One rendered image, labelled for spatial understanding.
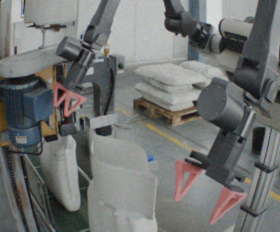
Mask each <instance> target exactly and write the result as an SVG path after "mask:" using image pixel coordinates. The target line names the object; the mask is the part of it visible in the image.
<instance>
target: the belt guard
mask: <svg viewBox="0 0 280 232"><path fill-rule="evenodd" d="M58 45H59V43H57V44H53V45H51V46H50V47H57V48H58ZM57 48H51V49H49V50H45V51H41V52H40V51H37V50H42V49H34V50H31V51H27V52H24V53H20V54H17V55H13V56H10V57H7V58H4V59H2V60H1V61H0V76H1V77H6V78H9V77H24V76H26V75H31V74H34V73H38V72H39V71H41V70H44V69H45V68H47V67H49V66H52V65H54V64H57V63H59V62H61V61H64V60H65V59H64V58H61V57H60V56H57V55H56V51H57Z"/></svg>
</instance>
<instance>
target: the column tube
mask: <svg viewBox="0 0 280 232"><path fill-rule="evenodd" d="M11 8H12V0H4V3H1V17H0V20H1V21H0V23H1V24H0V59H1V60H2V59H4V58H7V57H10V47H11V45H10V35H11V34H10V33H11V31H10V29H11V14H12V13H11V11H12V10H11ZM8 146H9V151H15V152H17V151H18V152H19V148H18V147H16V146H13V145H12V144H9V145H8ZM10 157H11V161H12V167H13V171H14V178H15V180H16V183H17V190H18V192H19V197H20V200H21V204H22V207H23V212H24V214H25V217H26V220H27V224H28V228H29V230H30V232H38V230H37V226H36V223H35V221H34V216H33V214H32V209H31V206H30V201H29V198H28V192H27V190H26V183H25V180H24V178H23V169H22V166H21V161H20V157H19V153H18V154H14V153H13V154H10ZM0 176H1V181H2V183H3V189H4V191H5V195H6V198H7V201H8V206H9V209H10V211H11V215H12V219H13V220H14V225H15V227H16V229H17V232H27V231H26V228H25V224H24V223H23V218H22V216H21V212H20V208H19V205H18V201H17V198H16V195H15V191H14V187H13V184H12V178H11V174H10V169H9V166H8V161H7V157H6V150H5V146H2V147H0Z"/></svg>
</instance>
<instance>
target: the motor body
mask: <svg viewBox="0 0 280 232"><path fill-rule="evenodd" d="M38 82H39V78H38V77H37V76H35V78H34V79H32V80H30V81H25V82H22V83H9V82H7V80H6V81H5V82H4V84H3V91H4V93H3V95H4V104H5V112H6V121H7V127H8V136H9V140H10V142H11V143H12V145H13V146H16V147H18V148H32V147H33V146H36V145H37V144H39V143H40V142H41V139H40V133H39V126H38V123H37V122H35V121H34V120H33V119H29V118H28V117H25V116H24V111H23V94H24V93H27V92H29V91H31V90H34V89H37V88H39V84H38Z"/></svg>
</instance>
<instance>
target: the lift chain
mask: <svg viewBox="0 0 280 232"><path fill-rule="evenodd" d="M0 17H1V1H0ZM0 21H1V20H0ZM0 24H1V23H0ZM0 61H1V59H0ZM6 148H7V149H6ZM5 150H6V152H7V151H9V146H8V145H7V146H5ZM6 157H7V161H8V166H9V169H10V174H11V178H12V184H13V187H14V191H15V195H16V198H17V201H18V205H19V208H20V212H21V216H22V218H23V223H24V224H25V228H26V231H27V232H30V230H29V228H28V224H27V220H26V217H25V214H24V212H23V207H22V204H21V200H20V197H19V192H18V190H17V183H16V180H15V178H14V171H13V167H12V161H11V157H10V154H6ZM9 163H10V164H9ZM10 166H11V167H10ZM13 180H14V181H13ZM14 183H15V184H14ZM15 188H16V189H15ZM16 193H17V194H16ZM18 198H19V199H18ZM21 208H22V209H21ZM21 210H22V211H21ZM24 221H25V222H24Z"/></svg>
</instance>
